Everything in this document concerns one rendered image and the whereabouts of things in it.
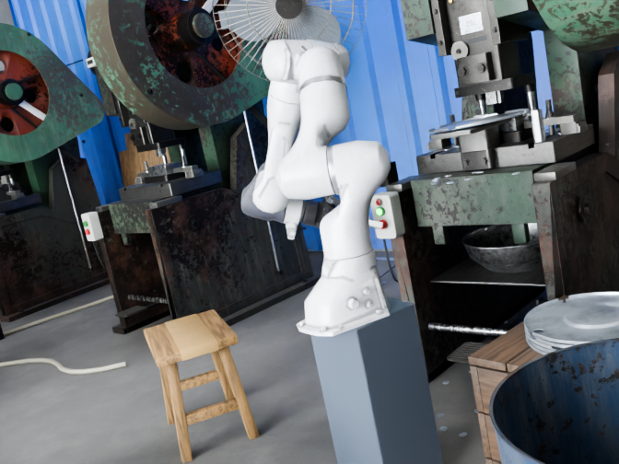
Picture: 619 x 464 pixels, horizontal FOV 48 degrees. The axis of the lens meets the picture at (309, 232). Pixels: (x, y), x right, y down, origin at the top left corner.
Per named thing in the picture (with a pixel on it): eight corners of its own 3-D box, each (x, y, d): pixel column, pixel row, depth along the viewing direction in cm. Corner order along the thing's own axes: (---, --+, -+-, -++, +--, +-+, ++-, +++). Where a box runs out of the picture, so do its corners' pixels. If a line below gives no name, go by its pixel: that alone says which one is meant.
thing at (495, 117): (410, 137, 203) (409, 135, 203) (461, 121, 223) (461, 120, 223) (498, 121, 183) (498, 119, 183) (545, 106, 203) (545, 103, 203)
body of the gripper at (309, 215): (302, 223, 198) (333, 228, 199) (307, 194, 200) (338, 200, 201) (299, 227, 205) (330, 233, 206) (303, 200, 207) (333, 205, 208)
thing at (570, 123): (580, 133, 194) (576, 96, 192) (523, 139, 205) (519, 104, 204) (588, 129, 198) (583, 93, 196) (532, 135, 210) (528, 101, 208)
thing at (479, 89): (515, 97, 199) (512, 77, 198) (454, 106, 212) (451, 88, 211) (539, 89, 210) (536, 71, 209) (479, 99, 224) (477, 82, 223)
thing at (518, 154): (556, 163, 188) (553, 141, 187) (417, 175, 219) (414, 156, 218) (595, 143, 210) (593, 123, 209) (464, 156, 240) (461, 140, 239)
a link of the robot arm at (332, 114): (342, 75, 153) (262, 92, 156) (355, 181, 146) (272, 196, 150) (351, 97, 163) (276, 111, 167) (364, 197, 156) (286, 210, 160)
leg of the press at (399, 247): (427, 386, 218) (376, 101, 201) (397, 381, 226) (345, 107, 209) (546, 290, 283) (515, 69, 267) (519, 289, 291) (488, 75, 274)
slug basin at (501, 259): (550, 281, 197) (545, 247, 195) (447, 278, 220) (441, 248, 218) (593, 247, 221) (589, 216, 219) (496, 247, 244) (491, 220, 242)
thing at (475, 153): (478, 177, 188) (471, 128, 186) (435, 180, 198) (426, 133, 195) (519, 158, 206) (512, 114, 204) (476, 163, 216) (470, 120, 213)
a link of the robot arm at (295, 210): (288, 190, 199) (308, 193, 199) (285, 200, 211) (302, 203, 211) (282, 232, 196) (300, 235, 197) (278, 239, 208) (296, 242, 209)
